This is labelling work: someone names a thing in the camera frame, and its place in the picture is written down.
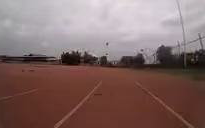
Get small dark tree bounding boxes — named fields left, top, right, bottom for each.
left=99, top=55, right=109, bottom=66

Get floodlight mast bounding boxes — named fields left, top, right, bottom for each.
left=105, top=41, right=110, bottom=58

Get low row of trees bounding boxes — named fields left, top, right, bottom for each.
left=119, top=53, right=146, bottom=67

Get clump of dark trees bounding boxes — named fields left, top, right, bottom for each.
left=60, top=49, right=100, bottom=66

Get tall dark tree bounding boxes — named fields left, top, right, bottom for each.
left=155, top=44, right=174, bottom=66

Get low long building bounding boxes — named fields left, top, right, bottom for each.
left=0, top=52, right=61, bottom=64

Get tall pale pole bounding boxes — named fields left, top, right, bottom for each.
left=175, top=0, right=188, bottom=69

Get trees behind fence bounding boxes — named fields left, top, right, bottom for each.
left=186, top=47, right=205, bottom=66

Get overhead wires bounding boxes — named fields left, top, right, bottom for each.
left=171, top=31, right=205, bottom=48

